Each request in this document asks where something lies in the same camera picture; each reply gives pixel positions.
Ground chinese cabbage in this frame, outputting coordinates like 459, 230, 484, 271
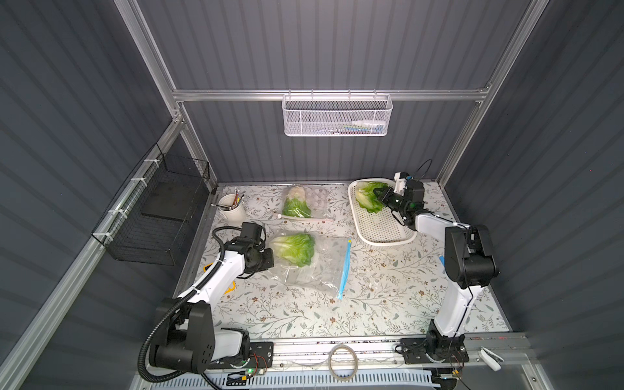
282, 186, 312, 218
355, 181, 388, 214
269, 233, 315, 267

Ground clear zip-top bag blue seal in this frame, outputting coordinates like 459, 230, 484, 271
269, 232, 353, 300

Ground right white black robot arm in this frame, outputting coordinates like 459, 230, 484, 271
373, 177, 499, 357

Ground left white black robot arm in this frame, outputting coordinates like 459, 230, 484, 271
137, 222, 274, 384

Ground clear zip-top bag white seal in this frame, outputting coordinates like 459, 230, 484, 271
277, 185, 336, 223

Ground white plastic perforated basket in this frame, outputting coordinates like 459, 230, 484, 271
348, 178, 417, 247

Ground white pen holder cup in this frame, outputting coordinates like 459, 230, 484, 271
215, 193, 247, 226

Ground yellow calculator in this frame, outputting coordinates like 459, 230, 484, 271
203, 263, 237, 295

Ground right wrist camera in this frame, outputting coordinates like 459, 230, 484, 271
394, 172, 410, 196

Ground black wire side basket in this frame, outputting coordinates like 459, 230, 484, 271
92, 147, 211, 267

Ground white wire wall basket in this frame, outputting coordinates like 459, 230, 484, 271
281, 94, 393, 137

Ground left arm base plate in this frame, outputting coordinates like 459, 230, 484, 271
208, 341, 275, 370

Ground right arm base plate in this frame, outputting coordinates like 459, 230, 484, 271
394, 336, 470, 365

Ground beige tape ring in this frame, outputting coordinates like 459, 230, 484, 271
327, 344, 360, 381

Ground white clip on rail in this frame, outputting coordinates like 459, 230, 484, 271
479, 347, 505, 371

